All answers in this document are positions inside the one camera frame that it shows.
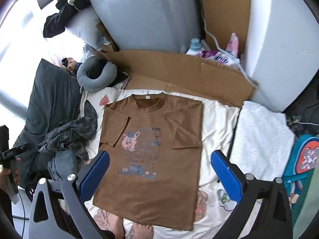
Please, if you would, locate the cream bear print bedsheet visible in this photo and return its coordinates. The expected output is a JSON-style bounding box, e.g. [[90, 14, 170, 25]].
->
[[80, 87, 239, 238]]

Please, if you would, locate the person left hand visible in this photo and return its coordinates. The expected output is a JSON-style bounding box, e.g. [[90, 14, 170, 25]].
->
[[0, 166, 20, 193]]

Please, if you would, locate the black garment on pillow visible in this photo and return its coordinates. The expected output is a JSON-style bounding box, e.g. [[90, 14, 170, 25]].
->
[[43, 0, 91, 38]]

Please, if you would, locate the brown cardboard sheet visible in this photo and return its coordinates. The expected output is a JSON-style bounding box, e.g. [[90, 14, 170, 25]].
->
[[96, 22, 255, 108]]

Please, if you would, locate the small teddy bear toy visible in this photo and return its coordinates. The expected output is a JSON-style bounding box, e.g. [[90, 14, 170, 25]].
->
[[62, 57, 82, 76]]

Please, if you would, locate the white folded towel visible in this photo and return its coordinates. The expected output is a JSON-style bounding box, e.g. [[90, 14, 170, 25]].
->
[[230, 101, 295, 181]]

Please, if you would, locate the dark green pillow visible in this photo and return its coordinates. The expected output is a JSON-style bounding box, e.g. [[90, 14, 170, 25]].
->
[[14, 59, 82, 188]]

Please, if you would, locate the white pillow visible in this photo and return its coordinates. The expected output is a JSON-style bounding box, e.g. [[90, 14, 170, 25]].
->
[[65, 6, 108, 51]]

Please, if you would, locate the grey camouflage jacket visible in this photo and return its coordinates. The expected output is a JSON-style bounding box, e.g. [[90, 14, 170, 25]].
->
[[37, 100, 98, 161]]

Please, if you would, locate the white power cable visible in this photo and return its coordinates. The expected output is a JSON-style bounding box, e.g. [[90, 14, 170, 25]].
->
[[200, 7, 259, 87]]

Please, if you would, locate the pink bottle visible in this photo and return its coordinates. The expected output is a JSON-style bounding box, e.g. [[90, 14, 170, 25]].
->
[[226, 32, 239, 58]]

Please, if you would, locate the teal patterned bag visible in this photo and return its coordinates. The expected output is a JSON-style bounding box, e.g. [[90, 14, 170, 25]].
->
[[282, 134, 318, 209]]

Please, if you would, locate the green fabric item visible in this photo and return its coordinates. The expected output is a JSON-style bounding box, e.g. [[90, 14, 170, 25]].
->
[[292, 166, 318, 238]]

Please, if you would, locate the blue detergent bottle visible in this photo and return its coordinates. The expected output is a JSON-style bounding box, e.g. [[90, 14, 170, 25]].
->
[[186, 38, 203, 56]]

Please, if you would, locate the grey wrapped mattress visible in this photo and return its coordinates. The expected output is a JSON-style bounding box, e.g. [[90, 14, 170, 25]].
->
[[90, 0, 201, 53]]

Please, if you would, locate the person bare foot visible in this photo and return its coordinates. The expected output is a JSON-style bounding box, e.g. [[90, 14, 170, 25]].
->
[[93, 209, 154, 239]]

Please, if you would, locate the grey neck pillow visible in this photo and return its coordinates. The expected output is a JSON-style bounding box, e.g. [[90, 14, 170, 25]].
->
[[77, 56, 118, 93]]

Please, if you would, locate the brown graphic t-shirt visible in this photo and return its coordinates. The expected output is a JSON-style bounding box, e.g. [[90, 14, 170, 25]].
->
[[93, 93, 203, 230]]

